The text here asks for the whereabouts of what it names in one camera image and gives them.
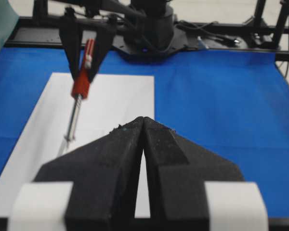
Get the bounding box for red handled soldering iron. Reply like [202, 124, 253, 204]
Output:
[65, 38, 94, 143]

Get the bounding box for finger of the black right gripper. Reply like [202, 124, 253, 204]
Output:
[59, 15, 83, 80]
[88, 18, 117, 83]

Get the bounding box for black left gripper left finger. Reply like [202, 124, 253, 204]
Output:
[34, 117, 144, 231]

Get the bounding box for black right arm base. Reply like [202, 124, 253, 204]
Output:
[113, 0, 202, 59]

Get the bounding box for black aluminium frame post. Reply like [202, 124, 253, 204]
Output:
[251, 0, 289, 49]

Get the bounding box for large white foam board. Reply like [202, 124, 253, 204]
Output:
[0, 73, 155, 217]

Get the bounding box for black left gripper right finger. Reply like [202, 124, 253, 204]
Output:
[143, 117, 244, 231]

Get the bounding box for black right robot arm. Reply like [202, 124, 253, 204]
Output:
[33, 0, 145, 82]

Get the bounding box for blue table cloth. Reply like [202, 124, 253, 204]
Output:
[0, 48, 289, 217]

